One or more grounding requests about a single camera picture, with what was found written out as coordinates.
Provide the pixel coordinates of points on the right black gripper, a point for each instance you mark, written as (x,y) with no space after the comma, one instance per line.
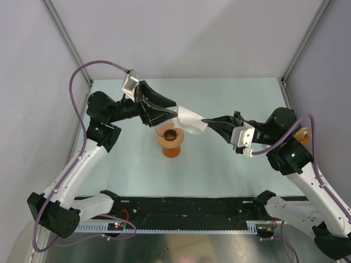
(222,124)

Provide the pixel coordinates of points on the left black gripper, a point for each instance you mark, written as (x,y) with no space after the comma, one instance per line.
(152,116)

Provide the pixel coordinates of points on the clear glass dripper cone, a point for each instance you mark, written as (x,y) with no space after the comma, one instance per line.
(167,131)

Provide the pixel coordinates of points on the white paper coffee filter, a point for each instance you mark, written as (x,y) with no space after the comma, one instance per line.
(189,121)

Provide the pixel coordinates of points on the orange glass carafe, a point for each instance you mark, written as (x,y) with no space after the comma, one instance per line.
(171,153)

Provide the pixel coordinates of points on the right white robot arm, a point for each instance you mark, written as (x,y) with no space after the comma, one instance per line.
(329,223)

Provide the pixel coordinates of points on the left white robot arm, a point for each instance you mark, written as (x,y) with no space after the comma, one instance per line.
(56,208)

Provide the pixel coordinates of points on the orange filter holder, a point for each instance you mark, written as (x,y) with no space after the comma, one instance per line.
(307,136)

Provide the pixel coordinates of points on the stack of paper filters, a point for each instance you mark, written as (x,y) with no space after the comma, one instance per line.
(299,135)

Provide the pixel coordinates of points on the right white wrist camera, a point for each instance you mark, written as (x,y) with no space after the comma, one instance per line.
(241,139)

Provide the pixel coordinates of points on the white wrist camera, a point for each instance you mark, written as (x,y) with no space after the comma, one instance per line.
(130,83)
(241,139)

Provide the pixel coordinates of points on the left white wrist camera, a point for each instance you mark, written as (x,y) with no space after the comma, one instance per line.
(130,83)

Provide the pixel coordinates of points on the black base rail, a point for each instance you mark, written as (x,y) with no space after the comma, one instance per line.
(191,213)

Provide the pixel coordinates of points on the white slotted cable duct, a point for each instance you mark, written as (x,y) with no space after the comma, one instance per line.
(114,227)

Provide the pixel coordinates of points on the left aluminium frame post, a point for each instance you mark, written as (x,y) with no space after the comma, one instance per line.
(62,31)

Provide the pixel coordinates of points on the aluminium frame post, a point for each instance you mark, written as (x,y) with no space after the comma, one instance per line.
(312,29)
(62,31)

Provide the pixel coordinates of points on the right aluminium frame post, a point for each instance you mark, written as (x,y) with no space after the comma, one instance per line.
(312,29)

